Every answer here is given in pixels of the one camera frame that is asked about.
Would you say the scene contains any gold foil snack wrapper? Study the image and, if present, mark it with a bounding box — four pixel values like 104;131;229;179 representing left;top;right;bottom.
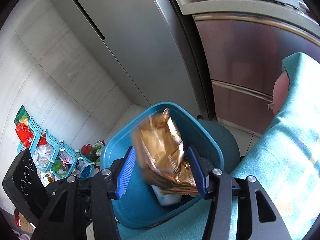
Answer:
131;107;199;196

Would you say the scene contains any teal plastic trash bin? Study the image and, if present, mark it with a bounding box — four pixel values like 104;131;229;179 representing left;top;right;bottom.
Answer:
100;102;226;229

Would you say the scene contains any kitchen counter with cabinets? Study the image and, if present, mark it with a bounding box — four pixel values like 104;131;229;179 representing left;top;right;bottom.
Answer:
176;0;319;133

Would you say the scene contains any teal patterned tablecloth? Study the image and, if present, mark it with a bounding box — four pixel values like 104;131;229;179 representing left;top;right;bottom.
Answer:
117;51;320;240

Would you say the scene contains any grey double door refrigerator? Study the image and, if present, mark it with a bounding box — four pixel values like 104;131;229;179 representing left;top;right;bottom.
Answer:
51;0;215;120

